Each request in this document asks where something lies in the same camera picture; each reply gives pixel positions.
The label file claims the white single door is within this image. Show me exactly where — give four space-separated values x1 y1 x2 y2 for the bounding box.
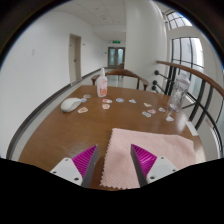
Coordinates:
68 33 83 84

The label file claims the glazed double door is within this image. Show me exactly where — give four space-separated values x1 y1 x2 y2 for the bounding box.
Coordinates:
107 46 126 69

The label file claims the clear plastic drink bottle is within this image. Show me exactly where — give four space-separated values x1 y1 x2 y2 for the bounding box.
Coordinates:
168 72 191 113

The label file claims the white pump bottle orange label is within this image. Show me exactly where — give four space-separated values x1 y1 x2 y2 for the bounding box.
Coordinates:
96 67 109 98

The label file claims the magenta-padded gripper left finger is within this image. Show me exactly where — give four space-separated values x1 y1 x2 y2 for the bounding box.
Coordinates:
49 144 100 188

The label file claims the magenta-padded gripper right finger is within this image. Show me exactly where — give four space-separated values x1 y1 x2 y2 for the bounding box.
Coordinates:
129 143 179 188

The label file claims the white computer mouse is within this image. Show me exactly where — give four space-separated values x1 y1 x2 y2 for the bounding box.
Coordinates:
60 96 83 113

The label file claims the arched black-framed window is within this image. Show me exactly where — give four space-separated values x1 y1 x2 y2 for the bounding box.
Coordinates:
164 9 193 31

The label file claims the pink towel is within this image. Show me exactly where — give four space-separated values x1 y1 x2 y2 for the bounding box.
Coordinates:
99 127 198 190

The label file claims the wooden-topped black metal railing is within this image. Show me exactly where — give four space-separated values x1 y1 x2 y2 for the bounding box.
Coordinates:
151 59 224 158

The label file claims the tall black-framed window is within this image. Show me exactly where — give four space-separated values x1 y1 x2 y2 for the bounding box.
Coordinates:
170 36 205 101

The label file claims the white paper card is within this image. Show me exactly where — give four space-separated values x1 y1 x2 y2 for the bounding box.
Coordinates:
185 120 199 137

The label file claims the wooden armchair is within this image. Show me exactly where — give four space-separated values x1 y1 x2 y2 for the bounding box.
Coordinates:
90 68 150 92

